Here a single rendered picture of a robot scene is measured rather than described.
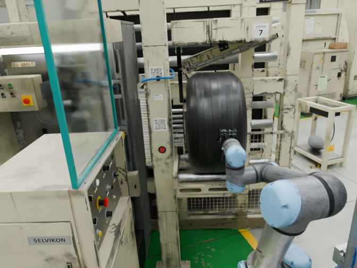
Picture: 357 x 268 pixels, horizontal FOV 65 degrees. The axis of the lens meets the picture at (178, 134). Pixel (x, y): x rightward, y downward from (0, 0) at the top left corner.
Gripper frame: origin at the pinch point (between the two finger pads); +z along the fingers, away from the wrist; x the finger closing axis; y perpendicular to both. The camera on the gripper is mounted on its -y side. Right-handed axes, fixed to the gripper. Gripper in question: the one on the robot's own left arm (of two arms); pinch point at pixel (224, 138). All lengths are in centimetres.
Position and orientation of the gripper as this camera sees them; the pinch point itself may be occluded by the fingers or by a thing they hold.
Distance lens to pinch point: 141.3
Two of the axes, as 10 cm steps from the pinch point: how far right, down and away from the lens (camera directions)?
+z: 0.3, -2.5, 9.7
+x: -10.0, 0.3, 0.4
